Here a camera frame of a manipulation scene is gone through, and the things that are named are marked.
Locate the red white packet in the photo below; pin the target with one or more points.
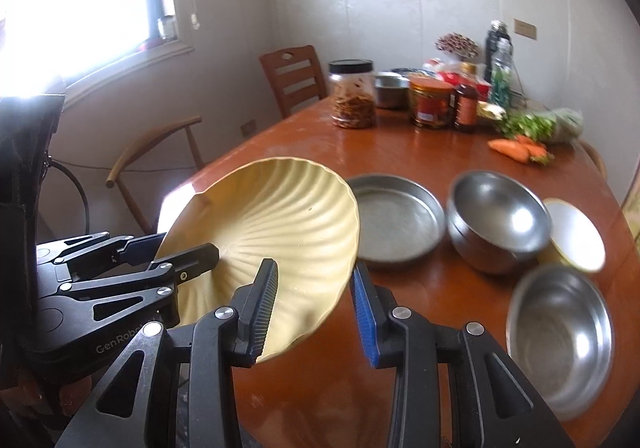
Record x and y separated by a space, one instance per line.
447 77

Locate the shallow steel plate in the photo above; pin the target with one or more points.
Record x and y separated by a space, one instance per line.
395 218

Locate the small jar on windowsill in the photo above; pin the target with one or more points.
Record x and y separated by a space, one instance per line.
166 27

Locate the black thermos bottle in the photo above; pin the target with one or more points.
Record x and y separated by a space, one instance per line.
495 43

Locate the dull steel bowl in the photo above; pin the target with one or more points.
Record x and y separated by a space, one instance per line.
560 338

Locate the steel food container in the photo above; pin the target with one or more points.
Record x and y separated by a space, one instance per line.
391 90

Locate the shiny steel bowl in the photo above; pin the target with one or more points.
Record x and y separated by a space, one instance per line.
495 218

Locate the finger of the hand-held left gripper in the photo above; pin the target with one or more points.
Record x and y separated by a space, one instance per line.
142 249
197 259

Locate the bunch of celery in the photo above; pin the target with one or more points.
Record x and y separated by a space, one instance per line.
535 125

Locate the clear bottle with green label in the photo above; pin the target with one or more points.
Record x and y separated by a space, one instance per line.
501 78

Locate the red label jar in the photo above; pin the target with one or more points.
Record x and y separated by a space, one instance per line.
430 103

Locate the wall switch plate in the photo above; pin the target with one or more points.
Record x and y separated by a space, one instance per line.
525 29

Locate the dried flower bouquet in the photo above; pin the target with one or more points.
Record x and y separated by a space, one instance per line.
456 44

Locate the yellow food packet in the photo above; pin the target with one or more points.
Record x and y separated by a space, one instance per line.
492 112

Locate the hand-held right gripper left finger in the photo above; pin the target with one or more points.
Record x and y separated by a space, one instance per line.
262 313

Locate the brown ladder back chair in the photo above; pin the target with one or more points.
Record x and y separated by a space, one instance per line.
292 78

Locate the steel plate stack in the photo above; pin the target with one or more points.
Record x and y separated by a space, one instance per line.
280 213

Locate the carrot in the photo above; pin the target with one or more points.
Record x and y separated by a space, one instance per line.
536 149
507 150

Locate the light wooden armchair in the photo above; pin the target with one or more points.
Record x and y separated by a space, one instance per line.
150 138
597 158

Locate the clear jar with black lid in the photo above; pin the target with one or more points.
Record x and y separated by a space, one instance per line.
352 98

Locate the dark sauce bottle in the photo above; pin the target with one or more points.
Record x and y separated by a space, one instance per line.
466 105

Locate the wall outlet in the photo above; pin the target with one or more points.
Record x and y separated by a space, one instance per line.
248 127

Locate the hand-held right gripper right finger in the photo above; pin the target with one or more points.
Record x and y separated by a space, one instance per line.
362 323

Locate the dark rimmed dish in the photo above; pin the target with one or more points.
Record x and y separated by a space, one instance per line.
405 71

